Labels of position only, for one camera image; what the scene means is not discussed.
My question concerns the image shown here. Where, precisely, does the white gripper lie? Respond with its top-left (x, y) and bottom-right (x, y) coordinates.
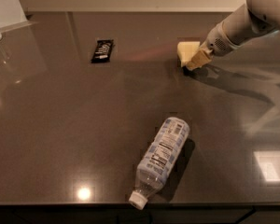
top-left (186, 22), bottom-right (239, 71)

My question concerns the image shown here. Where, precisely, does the blue plastic water bottle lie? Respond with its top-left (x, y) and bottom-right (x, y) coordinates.
top-left (129, 117), bottom-right (190, 210)

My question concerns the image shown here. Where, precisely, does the black snack bar wrapper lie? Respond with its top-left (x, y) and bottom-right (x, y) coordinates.
top-left (91, 40), bottom-right (114, 63)

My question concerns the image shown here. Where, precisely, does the yellow sponge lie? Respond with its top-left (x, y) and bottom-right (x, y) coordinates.
top-left (177, 41), bottom-right (200, 67)

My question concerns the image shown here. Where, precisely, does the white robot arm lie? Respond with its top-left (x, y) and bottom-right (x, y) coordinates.
top-left (179, 0), bottom-right (280, 71)

